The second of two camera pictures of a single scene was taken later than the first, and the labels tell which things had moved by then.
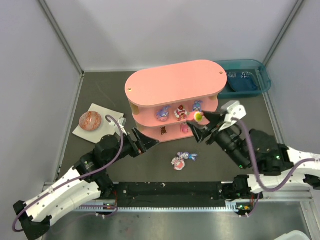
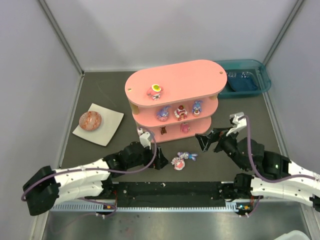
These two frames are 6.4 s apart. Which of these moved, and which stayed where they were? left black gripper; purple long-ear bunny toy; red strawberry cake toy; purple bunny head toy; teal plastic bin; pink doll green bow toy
Moved: left black gripper; pink doll green bow toy
Stayed: purple bunny head toy; purple long-ear bunny toy; red strawberry cake toy; teal plastic bin
